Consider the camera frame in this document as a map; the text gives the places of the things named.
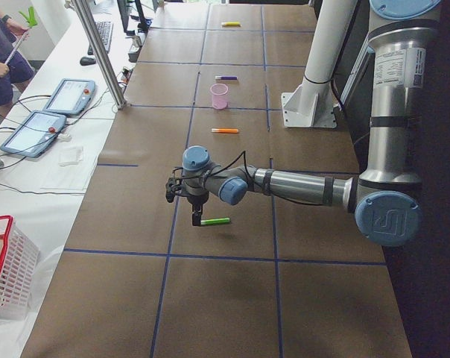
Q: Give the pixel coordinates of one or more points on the blue teach pendant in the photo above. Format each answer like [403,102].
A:
[71,96]
[34,135]

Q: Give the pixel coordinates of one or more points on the aluminium frame post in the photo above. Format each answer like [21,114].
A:
[86,18]

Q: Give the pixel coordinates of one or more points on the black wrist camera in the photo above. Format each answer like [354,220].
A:
[173,189]

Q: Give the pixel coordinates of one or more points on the far blue teach pendant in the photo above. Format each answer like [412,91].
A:
[71,96]

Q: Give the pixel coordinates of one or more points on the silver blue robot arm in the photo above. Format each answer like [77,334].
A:
[383,197]

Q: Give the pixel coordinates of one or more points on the yellow highlighter pen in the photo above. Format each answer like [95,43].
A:
[230,24]

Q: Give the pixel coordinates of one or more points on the white crumpled cloth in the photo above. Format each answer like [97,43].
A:
[70,156]

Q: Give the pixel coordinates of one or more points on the green highlighter pen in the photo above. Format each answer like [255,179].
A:
[217,221]

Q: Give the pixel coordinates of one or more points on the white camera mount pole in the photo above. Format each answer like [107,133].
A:
[310,105]

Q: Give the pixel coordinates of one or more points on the person in dark clothes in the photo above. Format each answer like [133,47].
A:
[15,72]

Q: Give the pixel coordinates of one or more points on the orange highlighter pen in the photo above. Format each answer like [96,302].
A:
[224,130]

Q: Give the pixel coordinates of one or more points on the red white plastic basket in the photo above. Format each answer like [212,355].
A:
[18,259]

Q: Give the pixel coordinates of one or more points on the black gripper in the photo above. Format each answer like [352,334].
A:
[197,201]

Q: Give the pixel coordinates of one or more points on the near blue teach pendant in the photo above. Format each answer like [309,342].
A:
[34,135]

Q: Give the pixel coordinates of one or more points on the black keyboard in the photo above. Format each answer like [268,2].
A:
[105,31]

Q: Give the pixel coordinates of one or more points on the pink mesh pen holder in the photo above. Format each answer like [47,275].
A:
[219,93]

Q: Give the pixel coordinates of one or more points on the black computer mouse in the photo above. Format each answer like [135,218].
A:
[87,61]

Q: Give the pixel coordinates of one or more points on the purple highlighter pen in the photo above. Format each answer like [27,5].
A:
[226,78]

